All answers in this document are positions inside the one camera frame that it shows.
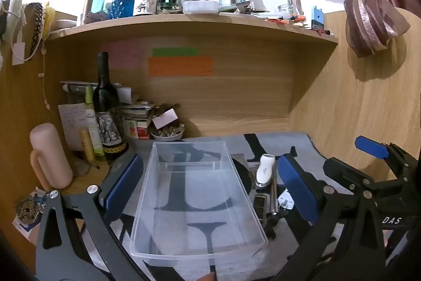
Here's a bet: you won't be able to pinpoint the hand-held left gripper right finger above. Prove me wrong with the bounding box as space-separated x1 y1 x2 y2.
277 154 387 281

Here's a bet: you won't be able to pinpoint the handwritten paper sheet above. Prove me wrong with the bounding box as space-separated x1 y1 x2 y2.
58 103 89 151

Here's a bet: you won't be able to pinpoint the tall glass jar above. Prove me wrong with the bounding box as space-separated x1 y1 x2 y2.
285 0 302 16

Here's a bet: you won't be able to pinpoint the white paper tag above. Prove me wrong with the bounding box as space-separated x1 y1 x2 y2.
11 41 27 66

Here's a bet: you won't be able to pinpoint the green tube bottle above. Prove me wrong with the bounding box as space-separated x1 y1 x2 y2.
84 85 105 156

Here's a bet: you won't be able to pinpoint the rolled white paper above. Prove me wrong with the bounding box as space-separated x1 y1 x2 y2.
60 81 132 104

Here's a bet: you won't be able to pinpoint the green sticky note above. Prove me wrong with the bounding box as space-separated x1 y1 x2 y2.
152 47 200 57

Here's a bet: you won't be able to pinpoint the round metal ornament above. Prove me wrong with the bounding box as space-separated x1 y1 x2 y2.
15 197 42 222

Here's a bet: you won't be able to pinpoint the patterned headband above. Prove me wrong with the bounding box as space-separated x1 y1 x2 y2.
24 3 47 61

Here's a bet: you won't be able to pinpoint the orange sticky note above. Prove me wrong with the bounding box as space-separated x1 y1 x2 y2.
148 56 214 77

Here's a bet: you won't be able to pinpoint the blue white packet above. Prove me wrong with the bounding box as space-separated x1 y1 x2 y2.
12 187 50 245

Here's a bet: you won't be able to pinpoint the white fluffy ornament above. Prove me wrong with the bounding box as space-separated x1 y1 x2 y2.
2 0 25 25

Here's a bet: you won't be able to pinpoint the wooden shelf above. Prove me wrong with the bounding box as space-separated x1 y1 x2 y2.
44 9 339 45

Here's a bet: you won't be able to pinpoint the hanging bead string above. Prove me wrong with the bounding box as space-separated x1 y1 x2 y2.
39 37 51 110

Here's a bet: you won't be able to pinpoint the white electric shaver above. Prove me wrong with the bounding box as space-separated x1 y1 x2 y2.
255 154 276 188

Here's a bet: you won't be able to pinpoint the dark brown rectangular case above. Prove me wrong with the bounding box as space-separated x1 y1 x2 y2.
253 194 271 222

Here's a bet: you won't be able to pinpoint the silver key bunch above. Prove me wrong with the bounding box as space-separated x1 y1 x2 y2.
249 165 280 216

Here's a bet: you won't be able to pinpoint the yellow wooden stick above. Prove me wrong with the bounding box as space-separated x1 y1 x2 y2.
79 129 97 165

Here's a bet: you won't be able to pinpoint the dark wine bottle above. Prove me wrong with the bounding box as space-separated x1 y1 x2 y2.
92 51 129 165

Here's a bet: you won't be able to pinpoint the stack of books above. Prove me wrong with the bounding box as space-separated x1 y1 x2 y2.
120 100 158 140

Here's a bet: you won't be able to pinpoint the pink mug with handle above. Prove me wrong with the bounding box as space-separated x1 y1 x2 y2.
29 123 73 191

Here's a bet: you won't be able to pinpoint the white printed jar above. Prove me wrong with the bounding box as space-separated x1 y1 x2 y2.
133 0 158 16

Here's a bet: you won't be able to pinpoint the white rectangular box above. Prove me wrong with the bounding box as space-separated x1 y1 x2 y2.
182 1 219 15

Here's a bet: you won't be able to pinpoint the thin-rim eyeglasses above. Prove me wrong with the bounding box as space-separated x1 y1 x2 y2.
72 161 100 177

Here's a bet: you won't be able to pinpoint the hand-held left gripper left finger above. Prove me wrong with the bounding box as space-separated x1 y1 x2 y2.
34 152 155 281

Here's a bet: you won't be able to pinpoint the pink sticky note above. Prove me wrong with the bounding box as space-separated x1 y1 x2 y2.
100 41 140 68

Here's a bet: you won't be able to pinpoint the yellow cloth item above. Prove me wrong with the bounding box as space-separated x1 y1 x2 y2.
43 4 56 34

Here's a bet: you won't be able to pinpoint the clear plastic container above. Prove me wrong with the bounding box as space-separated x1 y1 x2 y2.
129 137 268 260

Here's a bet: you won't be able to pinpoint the blue box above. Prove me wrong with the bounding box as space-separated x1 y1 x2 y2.
311 6 324 31

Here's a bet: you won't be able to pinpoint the white bowl of stones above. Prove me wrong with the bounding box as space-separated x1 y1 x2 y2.
151 126 185 141

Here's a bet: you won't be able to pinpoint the white plug adapter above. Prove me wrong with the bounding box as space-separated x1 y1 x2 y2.
278 190 295 211

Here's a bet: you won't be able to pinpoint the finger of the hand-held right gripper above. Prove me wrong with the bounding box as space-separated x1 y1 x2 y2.
323 156 379 193
354 135 408 170

